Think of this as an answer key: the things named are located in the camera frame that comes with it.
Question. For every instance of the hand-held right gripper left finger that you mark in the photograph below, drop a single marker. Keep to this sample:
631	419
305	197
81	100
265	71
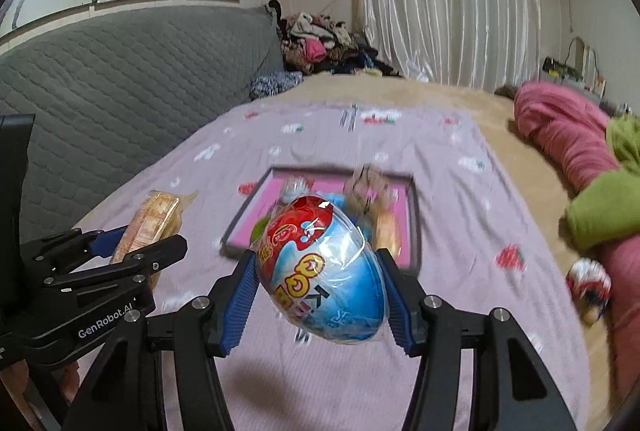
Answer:
240	306

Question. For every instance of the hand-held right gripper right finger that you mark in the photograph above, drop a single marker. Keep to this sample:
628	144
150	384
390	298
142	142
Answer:
397	311

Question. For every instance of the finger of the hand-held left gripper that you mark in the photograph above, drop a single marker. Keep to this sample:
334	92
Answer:
107	241
160	251

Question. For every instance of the small cake packet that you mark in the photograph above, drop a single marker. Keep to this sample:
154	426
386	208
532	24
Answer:
150	221

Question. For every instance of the long cake packet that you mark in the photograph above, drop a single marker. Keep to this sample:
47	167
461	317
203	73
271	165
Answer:
387	233

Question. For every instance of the blue red toy egg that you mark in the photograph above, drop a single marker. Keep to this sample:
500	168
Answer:
325	281

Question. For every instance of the dark grey cardboard box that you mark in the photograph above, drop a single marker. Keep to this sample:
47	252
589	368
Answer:
414	231

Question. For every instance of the beige scrunchie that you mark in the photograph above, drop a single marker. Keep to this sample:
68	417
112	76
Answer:
372	186

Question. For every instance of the white red toy egg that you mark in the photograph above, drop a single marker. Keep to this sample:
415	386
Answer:
296	188

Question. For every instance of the person's left hand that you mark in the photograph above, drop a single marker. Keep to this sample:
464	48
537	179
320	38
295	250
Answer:
12	391

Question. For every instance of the purple printed blanket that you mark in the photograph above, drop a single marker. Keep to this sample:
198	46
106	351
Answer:
450	211

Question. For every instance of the grey quilted sofa back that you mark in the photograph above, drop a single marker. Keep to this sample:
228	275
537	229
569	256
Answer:
125	101

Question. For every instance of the beige bed sheet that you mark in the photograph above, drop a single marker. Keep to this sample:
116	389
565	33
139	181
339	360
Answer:
520	171

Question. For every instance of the small red white doll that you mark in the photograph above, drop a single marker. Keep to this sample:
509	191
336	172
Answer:
590	286

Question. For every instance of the dark blue patterned cloth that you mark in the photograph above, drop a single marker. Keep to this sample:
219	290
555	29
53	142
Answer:
275	83

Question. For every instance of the green fleece blanket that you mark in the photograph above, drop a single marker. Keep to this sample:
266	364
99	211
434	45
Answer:
600	206

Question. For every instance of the dark brown cloth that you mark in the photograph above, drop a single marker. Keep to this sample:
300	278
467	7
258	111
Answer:
507	92

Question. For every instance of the pink quilt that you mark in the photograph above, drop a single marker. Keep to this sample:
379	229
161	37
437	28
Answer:
560	126

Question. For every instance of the pile of clothes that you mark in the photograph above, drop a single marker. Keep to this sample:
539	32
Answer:
320	41

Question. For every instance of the black bag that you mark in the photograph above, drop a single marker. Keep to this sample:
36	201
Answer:
557	68

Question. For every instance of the white metal chair back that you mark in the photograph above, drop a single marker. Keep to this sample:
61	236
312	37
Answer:
592	71

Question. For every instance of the white shiny curtain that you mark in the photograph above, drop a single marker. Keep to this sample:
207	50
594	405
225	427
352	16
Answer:
450	1

